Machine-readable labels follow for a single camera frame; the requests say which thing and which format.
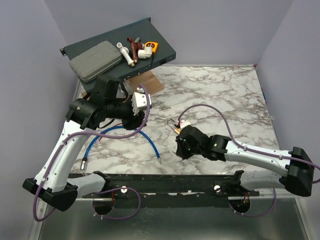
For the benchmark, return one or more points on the yellow tape measure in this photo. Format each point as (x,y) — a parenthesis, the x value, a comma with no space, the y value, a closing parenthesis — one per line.
(153,45)

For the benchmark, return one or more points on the aluminium extrusion rail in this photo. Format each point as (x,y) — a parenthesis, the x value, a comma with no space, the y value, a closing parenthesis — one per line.
(280,193)

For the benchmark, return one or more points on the white pvc pipe fitting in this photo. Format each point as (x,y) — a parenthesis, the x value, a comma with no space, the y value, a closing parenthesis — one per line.
(125,52)

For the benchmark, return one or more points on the wooden board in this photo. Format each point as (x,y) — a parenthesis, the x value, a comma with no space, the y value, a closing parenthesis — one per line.
(148,79)

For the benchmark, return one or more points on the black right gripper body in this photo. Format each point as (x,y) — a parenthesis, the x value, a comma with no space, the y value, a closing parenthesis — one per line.
(186,151)

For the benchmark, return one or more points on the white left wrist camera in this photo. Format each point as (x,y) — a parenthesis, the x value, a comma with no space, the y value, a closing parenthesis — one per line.
(139,101)

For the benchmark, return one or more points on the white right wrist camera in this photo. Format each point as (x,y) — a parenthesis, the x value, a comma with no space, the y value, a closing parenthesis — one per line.
(182,124)

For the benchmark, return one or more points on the dark teal rack shelf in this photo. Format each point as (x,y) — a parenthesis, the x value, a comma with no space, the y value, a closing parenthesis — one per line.
(141,31)

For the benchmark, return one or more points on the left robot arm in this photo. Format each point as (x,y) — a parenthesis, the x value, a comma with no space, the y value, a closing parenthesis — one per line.
(108,99)

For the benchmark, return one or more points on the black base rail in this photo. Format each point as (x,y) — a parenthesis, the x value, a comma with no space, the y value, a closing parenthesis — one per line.
(173,191)

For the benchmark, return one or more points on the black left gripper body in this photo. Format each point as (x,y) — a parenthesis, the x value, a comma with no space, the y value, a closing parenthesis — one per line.
(129,120)

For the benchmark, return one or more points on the white pvc elbow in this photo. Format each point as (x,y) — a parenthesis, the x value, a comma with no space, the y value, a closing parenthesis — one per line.
(145,53)

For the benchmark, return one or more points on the brass padlock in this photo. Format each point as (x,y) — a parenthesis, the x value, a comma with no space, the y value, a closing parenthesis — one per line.
(173,124)

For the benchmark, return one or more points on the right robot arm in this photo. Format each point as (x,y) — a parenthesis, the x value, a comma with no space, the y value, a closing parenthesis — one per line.
(283,169)

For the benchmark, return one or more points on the blue cable lock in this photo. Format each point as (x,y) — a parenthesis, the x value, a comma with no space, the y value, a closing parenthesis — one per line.
(84,160)

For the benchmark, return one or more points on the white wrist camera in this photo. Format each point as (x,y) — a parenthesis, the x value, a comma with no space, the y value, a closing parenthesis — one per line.
(182,124)
(139,101)

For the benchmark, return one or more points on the grey plastic tool case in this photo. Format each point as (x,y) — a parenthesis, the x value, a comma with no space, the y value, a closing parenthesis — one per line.
(95,61)

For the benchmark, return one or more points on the brown pipe valve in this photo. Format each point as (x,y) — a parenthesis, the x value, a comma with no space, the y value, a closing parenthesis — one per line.
(135,47)

